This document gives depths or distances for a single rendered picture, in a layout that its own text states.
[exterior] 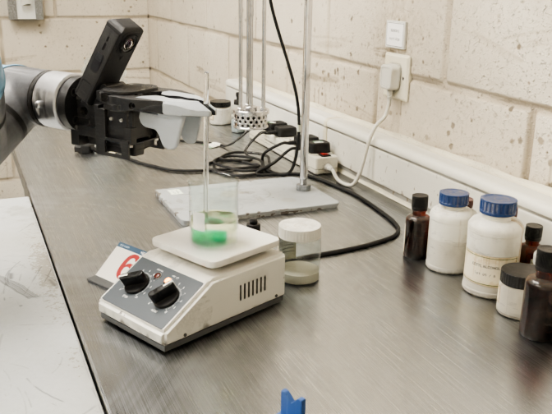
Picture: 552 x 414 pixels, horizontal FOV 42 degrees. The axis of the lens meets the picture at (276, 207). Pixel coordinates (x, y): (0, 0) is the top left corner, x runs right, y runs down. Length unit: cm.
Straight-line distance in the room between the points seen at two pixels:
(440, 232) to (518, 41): 32
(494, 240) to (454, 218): 9
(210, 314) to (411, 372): 24
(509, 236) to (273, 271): 31
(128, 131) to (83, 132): 9
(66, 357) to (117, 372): 7
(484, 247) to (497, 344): 15
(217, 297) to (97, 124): 26
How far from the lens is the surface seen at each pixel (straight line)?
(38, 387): 80
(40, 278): 106
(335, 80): 167
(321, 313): 93
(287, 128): 173
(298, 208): 130
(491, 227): 98
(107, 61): 91
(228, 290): 87
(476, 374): 83
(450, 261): 107
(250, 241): 91
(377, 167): 144
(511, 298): 95
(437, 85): 135
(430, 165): 129
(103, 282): 102
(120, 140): 90
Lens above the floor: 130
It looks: 18 degrees down
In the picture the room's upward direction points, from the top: 1 degrees clockwise
